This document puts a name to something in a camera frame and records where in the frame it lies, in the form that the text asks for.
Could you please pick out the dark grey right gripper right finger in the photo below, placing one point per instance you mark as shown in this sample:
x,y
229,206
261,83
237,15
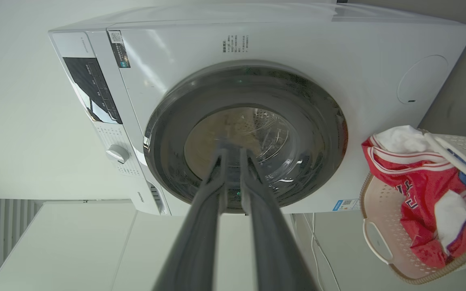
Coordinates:
x,y
269,234

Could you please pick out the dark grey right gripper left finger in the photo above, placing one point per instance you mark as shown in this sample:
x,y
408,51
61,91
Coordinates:
x,y
200,226

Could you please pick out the round black glass washer door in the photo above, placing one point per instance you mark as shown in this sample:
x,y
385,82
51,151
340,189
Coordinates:
x,y
168,153

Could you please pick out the white front-load washing machine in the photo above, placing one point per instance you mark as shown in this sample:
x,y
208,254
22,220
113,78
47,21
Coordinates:
x,y
338,48

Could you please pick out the blue energy label sticker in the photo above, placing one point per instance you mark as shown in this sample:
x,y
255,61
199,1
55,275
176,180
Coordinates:
x,y
345,205

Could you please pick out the steel washer drum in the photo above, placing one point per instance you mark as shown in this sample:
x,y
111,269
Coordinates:
x,y
265,125

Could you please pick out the silver washer control knob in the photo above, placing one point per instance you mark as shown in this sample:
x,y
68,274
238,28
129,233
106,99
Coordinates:
x,y
117,154

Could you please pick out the cream perforated laundry basket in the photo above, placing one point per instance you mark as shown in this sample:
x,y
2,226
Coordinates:
x,y
382,202

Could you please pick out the white cabinet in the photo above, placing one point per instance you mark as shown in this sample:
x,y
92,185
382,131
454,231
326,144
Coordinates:
x,y
75,250

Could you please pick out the red basketball jersey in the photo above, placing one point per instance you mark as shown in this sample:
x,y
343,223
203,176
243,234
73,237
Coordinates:
x,y
423,190

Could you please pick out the white cloth garment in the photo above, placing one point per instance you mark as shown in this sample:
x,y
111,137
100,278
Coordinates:
x,y
399,139

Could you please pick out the black washer display panel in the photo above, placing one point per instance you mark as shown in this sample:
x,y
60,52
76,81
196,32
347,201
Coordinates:
x,y
91,89

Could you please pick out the black qr sticker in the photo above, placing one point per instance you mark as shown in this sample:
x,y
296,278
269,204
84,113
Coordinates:
x,y
119,50

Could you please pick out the round white filter cover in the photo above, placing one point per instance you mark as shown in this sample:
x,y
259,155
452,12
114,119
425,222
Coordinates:
x,y
422,79

